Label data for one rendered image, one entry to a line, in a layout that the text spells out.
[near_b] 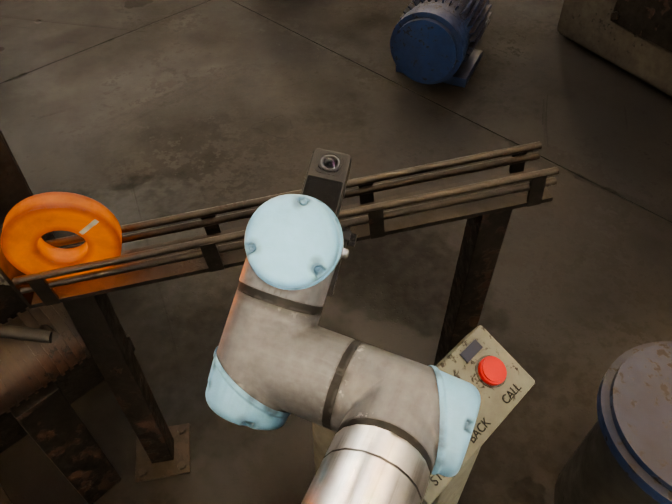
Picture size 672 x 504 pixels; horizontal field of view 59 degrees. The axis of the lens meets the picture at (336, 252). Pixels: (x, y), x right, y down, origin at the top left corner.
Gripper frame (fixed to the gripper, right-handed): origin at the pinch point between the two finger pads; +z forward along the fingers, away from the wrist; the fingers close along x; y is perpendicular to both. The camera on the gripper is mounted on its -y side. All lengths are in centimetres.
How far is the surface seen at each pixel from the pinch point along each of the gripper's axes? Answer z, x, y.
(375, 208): 5.5, 5.9, -5.4
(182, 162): 124, -63, -15
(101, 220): -0.2, -30.2, 5.9
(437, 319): 82, 30, 13
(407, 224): 10.2, 11.3, -4.6
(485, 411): -0.3, 26.8, 17.9
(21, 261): 1.3, -40.5, 14.4
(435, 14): 131, 10, -89
